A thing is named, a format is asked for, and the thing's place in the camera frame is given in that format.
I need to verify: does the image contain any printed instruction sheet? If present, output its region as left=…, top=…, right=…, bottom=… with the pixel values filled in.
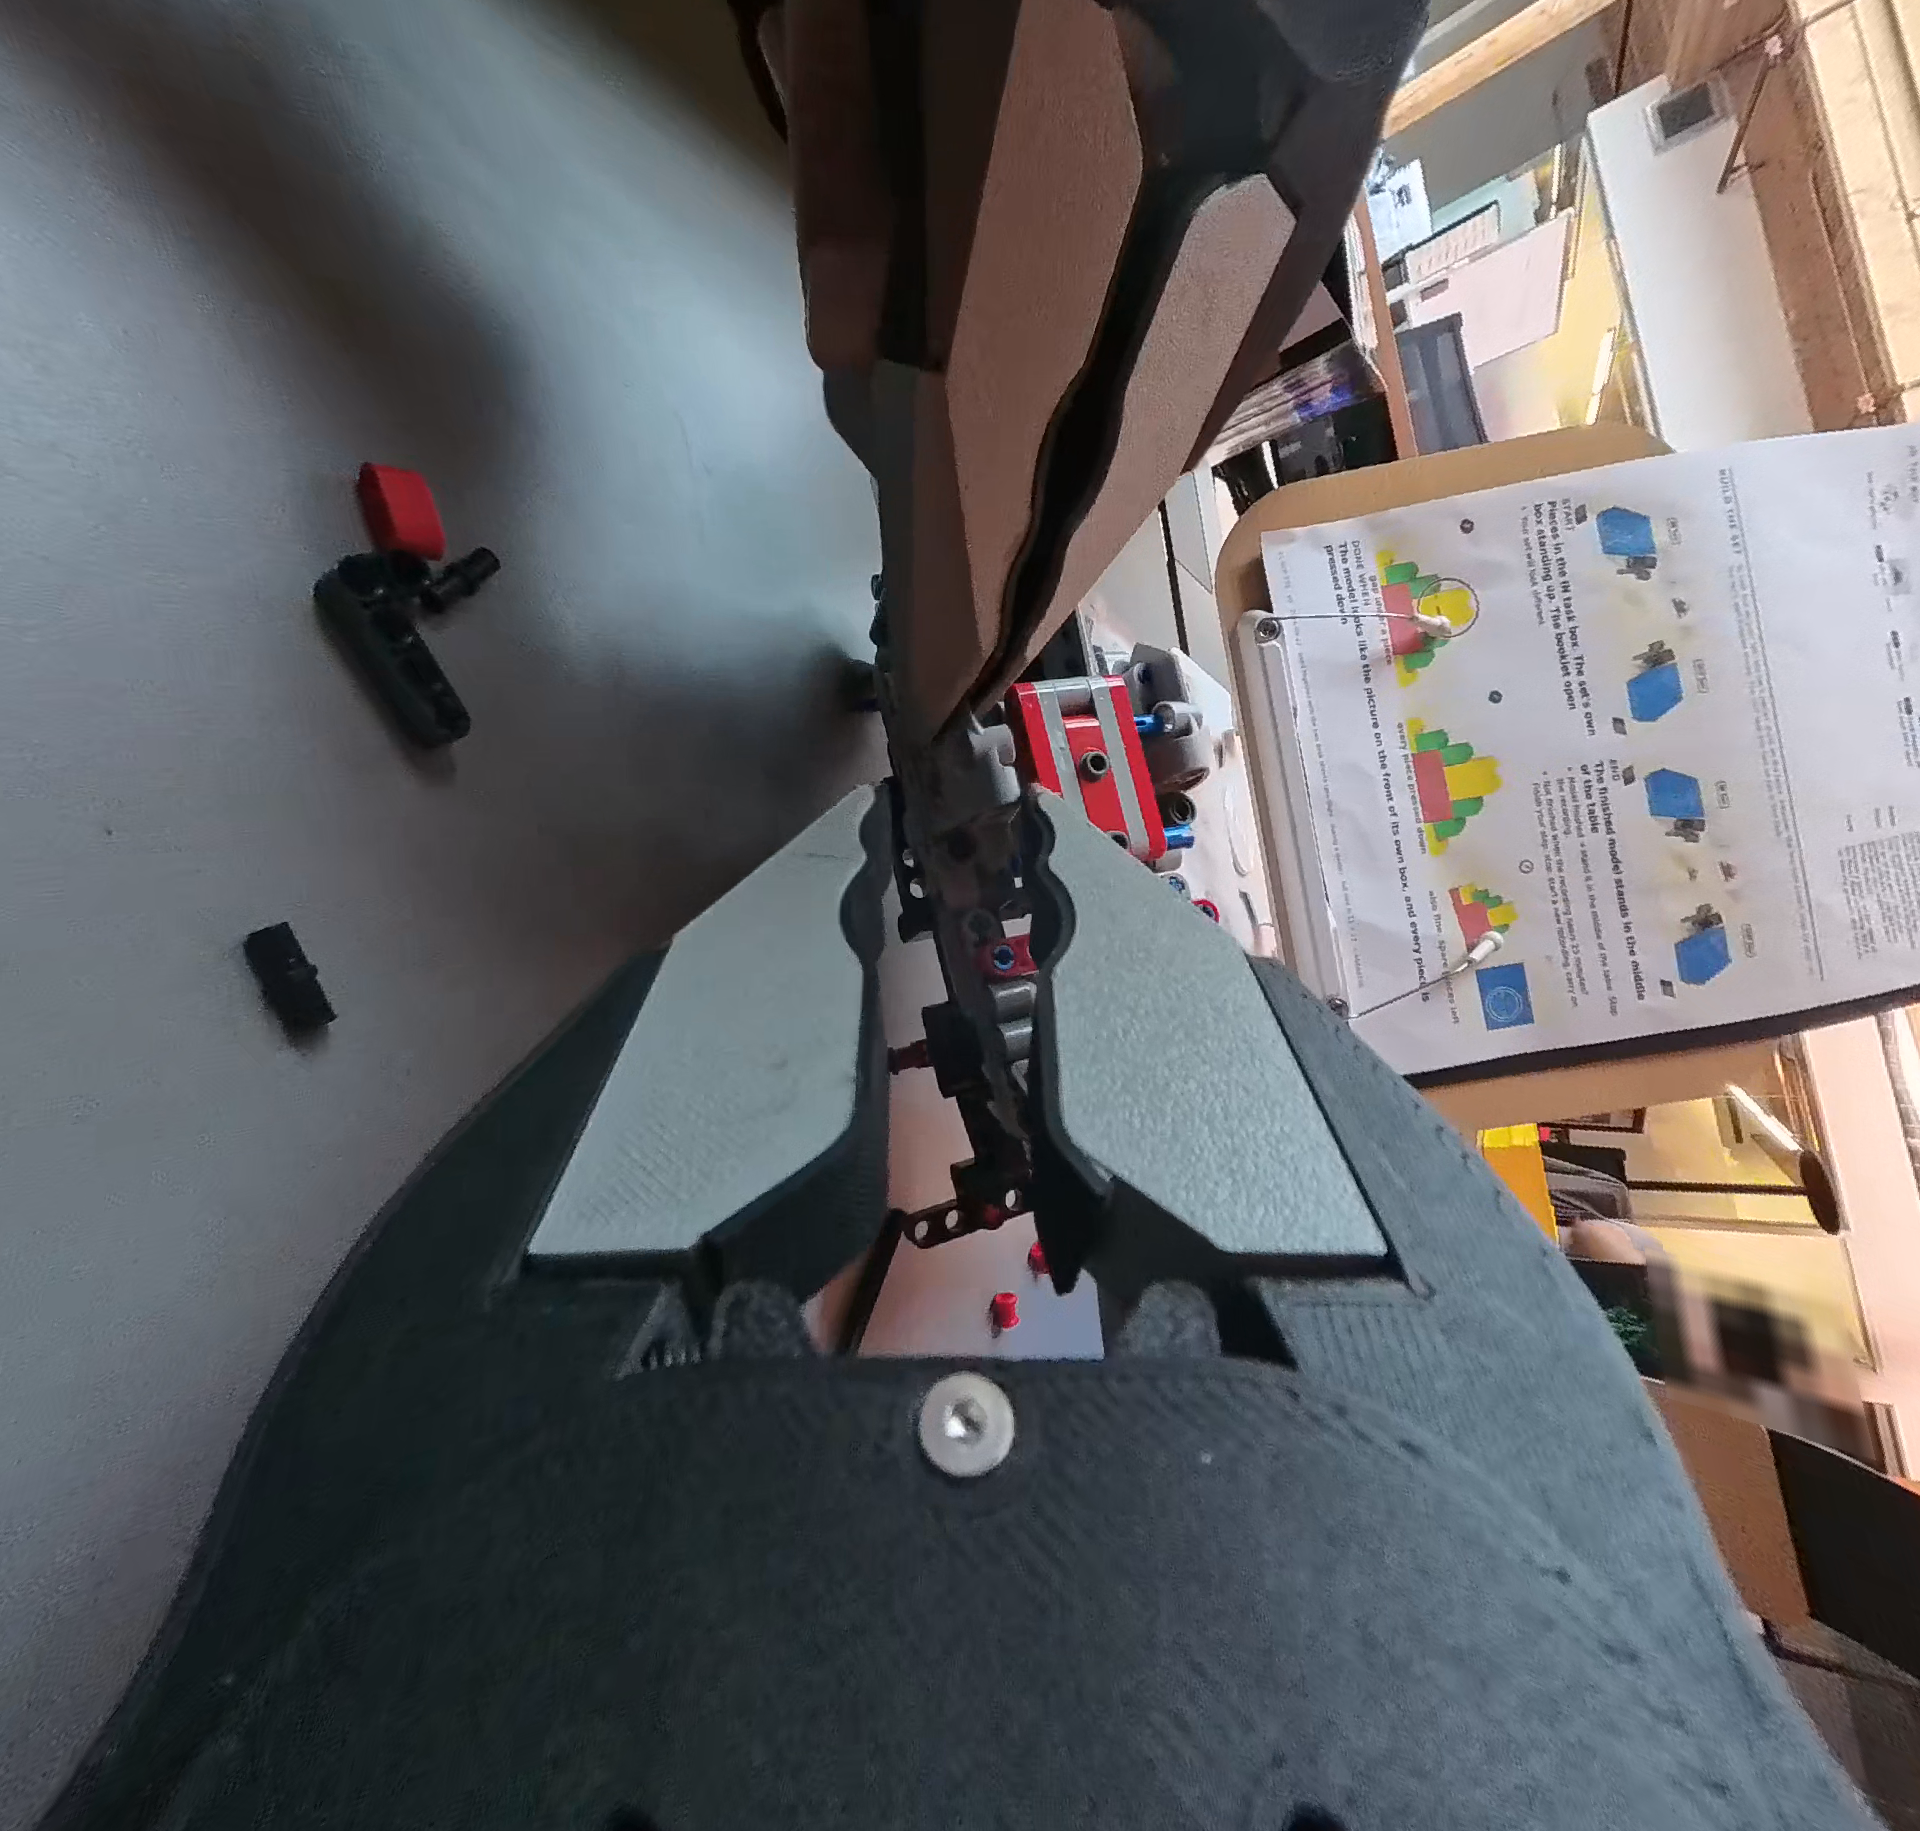
left=1262, top=423, right=1920, bottom=1084

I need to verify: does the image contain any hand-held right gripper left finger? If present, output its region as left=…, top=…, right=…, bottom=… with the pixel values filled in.
left=525, top=784, right=894, bottom=1300

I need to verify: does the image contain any small black lego piece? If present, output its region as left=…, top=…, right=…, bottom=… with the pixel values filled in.
left=312, top=545, right=505, bottom=751

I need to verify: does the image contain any red lego piece yellow axle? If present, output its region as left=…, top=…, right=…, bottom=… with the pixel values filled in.
left=355, top=459, right=450, bottom=561

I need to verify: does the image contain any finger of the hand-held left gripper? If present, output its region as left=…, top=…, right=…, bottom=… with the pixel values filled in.
left=982, top=168, right=1304, bottom=701
left=821, top=0, right=1149, bottom=736

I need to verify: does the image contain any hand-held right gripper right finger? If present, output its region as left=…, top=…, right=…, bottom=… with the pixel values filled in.
left=1025, top=793, right=1393, bottom=1296

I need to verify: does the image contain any red grey lego vehicle model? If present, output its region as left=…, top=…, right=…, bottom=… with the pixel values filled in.
left=854, top=644, right=1249, bottom=1265

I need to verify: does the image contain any instruction sheet on stand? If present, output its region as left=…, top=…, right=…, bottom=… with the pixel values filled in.
left=1212, top=422, right=1920, bottom=1131

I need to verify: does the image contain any black lego pin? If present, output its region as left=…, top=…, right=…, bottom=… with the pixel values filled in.
left=243, top=923, right=338, bottom=1038

